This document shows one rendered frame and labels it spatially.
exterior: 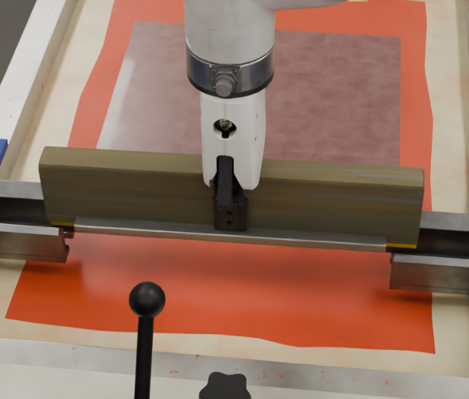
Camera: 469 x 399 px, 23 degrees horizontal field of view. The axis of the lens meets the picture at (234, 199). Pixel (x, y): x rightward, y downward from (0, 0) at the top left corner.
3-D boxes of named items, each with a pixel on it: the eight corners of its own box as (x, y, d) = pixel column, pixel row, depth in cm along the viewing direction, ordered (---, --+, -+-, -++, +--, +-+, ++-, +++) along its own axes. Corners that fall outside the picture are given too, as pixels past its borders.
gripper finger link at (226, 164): (227, 202, 98) (232, 216, 104) (235, 115, 100) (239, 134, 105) (214, 201, 98) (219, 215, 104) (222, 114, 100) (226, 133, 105)
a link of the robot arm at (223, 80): (268, 79, 93) (268, 106, 95) (278, 17, 99) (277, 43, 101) (177, 74, 93) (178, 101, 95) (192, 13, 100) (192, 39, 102)
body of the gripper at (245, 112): (268, 97, 94) (268, 198, 102) (279, 26, 101) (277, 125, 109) (177, 92, 95) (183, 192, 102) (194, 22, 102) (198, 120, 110)
